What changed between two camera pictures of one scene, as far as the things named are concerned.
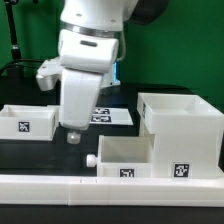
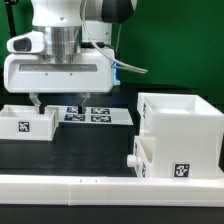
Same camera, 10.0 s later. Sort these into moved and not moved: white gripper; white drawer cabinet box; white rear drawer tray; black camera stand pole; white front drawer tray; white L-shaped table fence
Moved: white gripper; white front drawer tray
Not moved: white L-shaped table fence; white drawer cabinet box; white rear drawer tray; black camera stand pole
